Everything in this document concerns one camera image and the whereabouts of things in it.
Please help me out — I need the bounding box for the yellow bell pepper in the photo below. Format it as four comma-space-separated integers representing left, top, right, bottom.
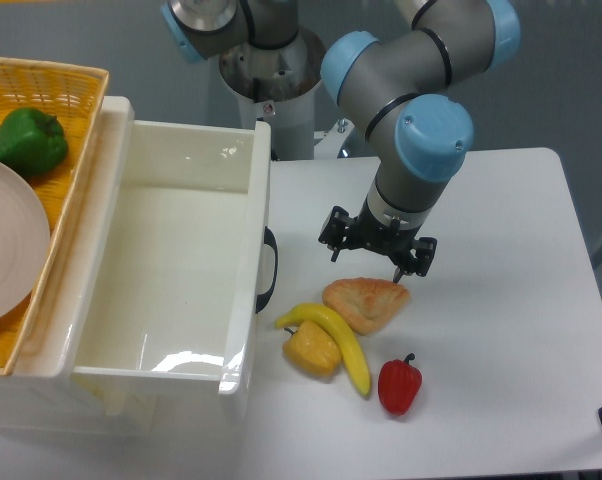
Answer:
282, 320, 342, 378

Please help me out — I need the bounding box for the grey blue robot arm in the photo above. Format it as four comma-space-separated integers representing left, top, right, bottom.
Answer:
161, 1, 521, 277

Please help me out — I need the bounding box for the black drawer handle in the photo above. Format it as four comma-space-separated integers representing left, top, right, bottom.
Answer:
255, 227, 279, 313

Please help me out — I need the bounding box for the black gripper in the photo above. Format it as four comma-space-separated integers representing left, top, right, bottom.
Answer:
318, 206, 437, 281

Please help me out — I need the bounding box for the green bell pepper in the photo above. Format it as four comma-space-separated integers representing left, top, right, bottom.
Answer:
0, 107, 69, 178

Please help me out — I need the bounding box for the triangle bread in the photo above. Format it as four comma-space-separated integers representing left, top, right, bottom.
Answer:
322, 277, 411, 336

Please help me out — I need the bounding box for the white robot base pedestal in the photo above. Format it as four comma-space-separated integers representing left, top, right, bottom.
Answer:
217, 24, 328, 162

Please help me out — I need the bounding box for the yellow banana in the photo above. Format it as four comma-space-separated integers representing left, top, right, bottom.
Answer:
274, 303, 371, 398

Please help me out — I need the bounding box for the pink plate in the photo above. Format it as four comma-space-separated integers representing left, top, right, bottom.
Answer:
0, 163, 50, 317

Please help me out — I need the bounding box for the white plastic drawer box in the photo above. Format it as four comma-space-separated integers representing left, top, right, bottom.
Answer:
0, 97, 277, 434

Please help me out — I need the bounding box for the red bell pepper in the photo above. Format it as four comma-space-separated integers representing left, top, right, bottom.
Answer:
377, 353, 423, 416

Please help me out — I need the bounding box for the yellow woven basket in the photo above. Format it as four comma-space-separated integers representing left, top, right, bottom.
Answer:
0, 57, 109, 376

